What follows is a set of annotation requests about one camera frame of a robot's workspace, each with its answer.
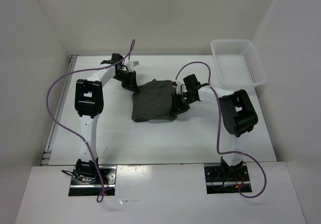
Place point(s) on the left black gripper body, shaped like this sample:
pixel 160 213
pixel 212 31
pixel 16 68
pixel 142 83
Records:
pixel 124 78

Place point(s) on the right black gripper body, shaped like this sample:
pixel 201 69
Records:
pixel 184 100

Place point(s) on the olive green shorts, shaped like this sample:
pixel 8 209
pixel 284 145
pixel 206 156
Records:
pixel 153 102

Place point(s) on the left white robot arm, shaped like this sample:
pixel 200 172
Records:
pixel 89 104

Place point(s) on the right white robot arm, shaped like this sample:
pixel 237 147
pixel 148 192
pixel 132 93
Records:
pixel 236 114

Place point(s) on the white plastic basket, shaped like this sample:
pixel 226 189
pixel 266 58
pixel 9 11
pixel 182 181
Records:
pixel 238 63

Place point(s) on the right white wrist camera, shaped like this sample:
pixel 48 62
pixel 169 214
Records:
pixel 180 87

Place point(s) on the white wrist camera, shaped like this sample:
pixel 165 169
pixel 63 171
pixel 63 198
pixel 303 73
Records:
pixel 180 87
pixel 130 65

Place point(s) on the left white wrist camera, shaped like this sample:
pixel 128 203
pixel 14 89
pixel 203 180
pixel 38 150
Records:
pixel 130 65

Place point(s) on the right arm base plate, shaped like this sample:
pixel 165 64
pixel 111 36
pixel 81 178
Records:
pixel 216 183

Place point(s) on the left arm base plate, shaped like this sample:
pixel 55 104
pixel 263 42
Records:
pixel 82 185

